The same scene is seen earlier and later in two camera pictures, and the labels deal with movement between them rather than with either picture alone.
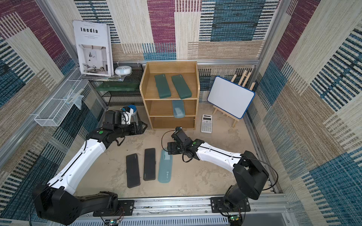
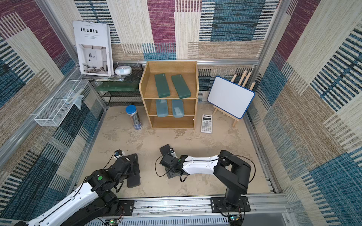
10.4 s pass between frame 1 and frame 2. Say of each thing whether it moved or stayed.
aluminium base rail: stayed
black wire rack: stayed
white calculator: stayed
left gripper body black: moved
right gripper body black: moved
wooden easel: stayed
